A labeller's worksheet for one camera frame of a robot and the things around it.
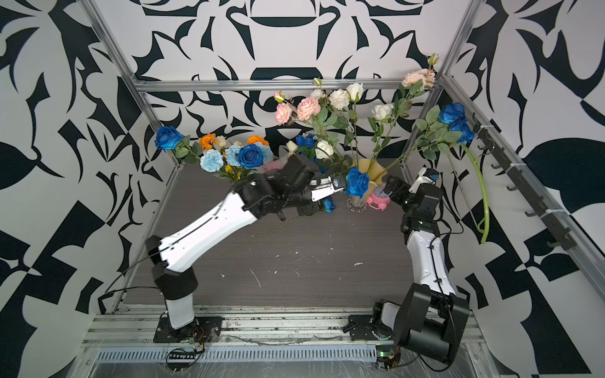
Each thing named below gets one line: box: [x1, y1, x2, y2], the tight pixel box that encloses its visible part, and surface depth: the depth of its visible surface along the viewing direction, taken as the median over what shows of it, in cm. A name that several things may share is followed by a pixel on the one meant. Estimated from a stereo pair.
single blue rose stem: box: [322, 167, 370, 214], surface depth 59 cm
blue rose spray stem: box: [372, 102, 475, 178], surface depth 70 cm
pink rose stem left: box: [274, 92, 322, 126], surface depth 72 cm
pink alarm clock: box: [366, 185, 392, 212], surface depth 106 cm
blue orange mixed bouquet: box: [154, 125, 275, 182], surface depth 73 cm
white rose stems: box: [310, 77, 395, 167], surface depth 82 cm
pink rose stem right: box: [372, 52, 440, 166], surface depth 79 cm
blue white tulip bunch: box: [285, 133, 317, 163], surface depth 88 cm
